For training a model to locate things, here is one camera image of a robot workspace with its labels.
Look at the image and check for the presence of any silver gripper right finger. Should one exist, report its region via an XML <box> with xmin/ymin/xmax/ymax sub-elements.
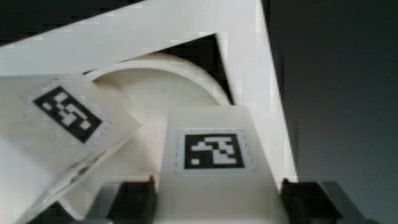
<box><xmin>281</xmin><ymin>179</ymin><xmax>380</xmax><ymax>224</ymax></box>

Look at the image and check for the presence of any white stool leg with peg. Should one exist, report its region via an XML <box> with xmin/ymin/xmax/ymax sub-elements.
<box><xmin>155</xmin><ymin>106</ymin><xmax>290</xmax><ymax>224</ymax></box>

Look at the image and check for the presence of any white stool leg tagged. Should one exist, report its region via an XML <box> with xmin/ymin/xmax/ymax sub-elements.
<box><xmin>0</xmin><ymin>74</ymin><xmax>140</xmax><ymax>224</ymax></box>

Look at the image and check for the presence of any white round stool seat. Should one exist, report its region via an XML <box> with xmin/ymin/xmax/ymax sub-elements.
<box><xmin>59</xmin><ymin>52</ymin><xmax>235</xmax><ymax>214</ymax></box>

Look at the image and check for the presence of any white L-shaped fence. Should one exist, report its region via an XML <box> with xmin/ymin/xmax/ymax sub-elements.
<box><xmin>0</xmin><ymin>0</ymin><xmax>297</xmax><ymax>182</ymax></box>

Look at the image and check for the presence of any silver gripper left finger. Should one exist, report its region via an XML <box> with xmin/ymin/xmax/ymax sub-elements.
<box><xmin>76</xmin><ymin>177</ymin><xmax>156</xmax><ymax>224</ymax></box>

